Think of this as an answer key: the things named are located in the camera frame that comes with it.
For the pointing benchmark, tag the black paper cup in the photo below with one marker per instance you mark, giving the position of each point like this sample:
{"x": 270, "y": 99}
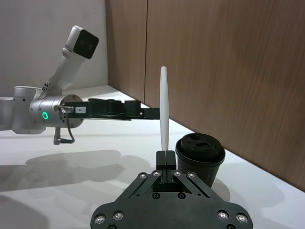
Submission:
{"x": 202, "y": 173}

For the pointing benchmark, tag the black plastic cup lid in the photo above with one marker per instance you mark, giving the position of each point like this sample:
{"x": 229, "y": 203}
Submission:
{"x": 200, "y": 148}

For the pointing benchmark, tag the white tapered plastic stick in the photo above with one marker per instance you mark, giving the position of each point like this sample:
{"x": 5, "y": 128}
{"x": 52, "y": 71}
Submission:
{"x": 164, "y": 107}

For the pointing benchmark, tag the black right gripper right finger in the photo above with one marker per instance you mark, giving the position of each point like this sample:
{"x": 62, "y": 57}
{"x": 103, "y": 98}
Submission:
{"x": 171, "y": 162}

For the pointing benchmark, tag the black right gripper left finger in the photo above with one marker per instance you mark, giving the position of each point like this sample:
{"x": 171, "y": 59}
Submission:
{"x": 161, "y": 162}

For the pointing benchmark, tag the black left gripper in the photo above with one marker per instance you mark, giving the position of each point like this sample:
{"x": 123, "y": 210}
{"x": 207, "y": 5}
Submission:
{"x": 100, "y": 111}

